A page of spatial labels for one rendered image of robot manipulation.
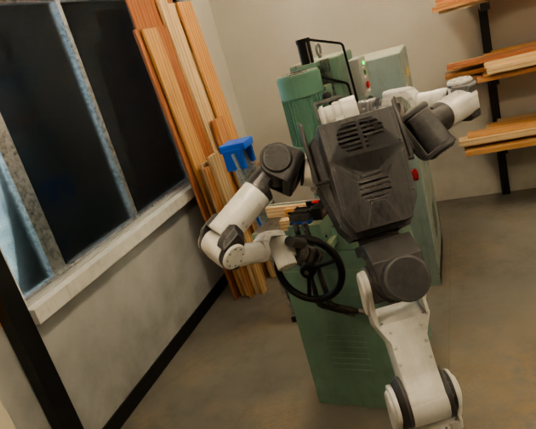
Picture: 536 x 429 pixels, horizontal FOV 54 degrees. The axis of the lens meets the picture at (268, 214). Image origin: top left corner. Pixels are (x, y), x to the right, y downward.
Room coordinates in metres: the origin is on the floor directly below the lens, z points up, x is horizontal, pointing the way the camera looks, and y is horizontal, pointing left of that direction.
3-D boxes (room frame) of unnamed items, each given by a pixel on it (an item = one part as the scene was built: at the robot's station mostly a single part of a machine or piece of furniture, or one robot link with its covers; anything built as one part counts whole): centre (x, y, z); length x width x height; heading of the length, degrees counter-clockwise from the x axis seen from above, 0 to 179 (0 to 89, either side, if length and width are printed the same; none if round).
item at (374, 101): (1.86, -0.51, 1.31); 0.11 x 0.11 x 0.11; 60
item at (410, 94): (1.84, -0.57, 1.33); 0.13 x 0.07 x 0.09; 47
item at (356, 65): (2.33, -0.55, 1.40); 0.10 x 0.06 x 0.16; 150
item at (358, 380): (2.23, -0.32, 0.35); 0.58 x 0.45 x 0.71; 150
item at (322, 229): (1.97, -0.15, 0.91); 0.15 x 0.14 x 0.09; 60
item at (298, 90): (2.12, -0.26, 1.35); 0.18 x 0.18 x 0.31
